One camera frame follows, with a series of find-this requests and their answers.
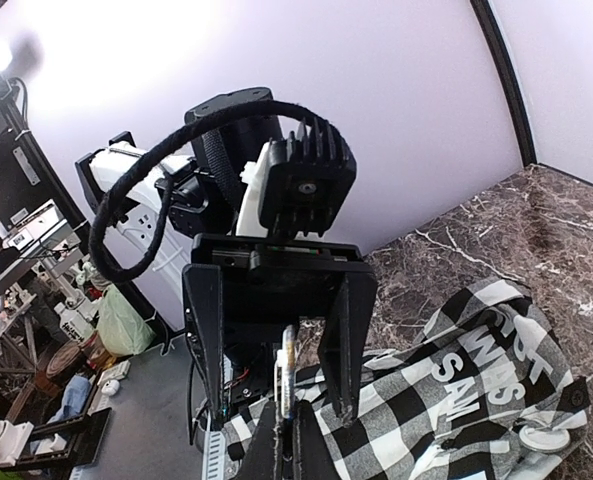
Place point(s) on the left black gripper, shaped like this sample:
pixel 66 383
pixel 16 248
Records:
pixel 248 278

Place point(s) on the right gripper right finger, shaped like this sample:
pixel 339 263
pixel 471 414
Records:
pixel 311 457

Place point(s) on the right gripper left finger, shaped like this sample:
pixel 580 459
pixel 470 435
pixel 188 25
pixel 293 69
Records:
pixel 262 460

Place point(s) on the black white plaid shirt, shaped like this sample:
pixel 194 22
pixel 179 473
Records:
pixel 451 406

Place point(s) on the white brooch back piece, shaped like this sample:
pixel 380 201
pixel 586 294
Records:
pixel 544 440

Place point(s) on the white round brooch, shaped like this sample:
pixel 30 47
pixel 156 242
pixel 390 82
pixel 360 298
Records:
pixel 284 374

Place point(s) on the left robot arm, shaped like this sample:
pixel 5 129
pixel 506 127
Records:
pixel 194 174

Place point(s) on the green plastic bag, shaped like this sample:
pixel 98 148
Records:
pixel 120 327

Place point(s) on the clear plastic bottle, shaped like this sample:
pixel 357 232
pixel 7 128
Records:
pixel 74 324

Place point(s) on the white slotted cable duct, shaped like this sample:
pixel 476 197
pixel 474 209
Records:
pixel 214 453

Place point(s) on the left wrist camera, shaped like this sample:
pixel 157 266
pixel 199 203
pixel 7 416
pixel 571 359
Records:
pixel 297 185

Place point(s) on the left black frame post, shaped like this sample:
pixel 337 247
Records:
pixel 500 55

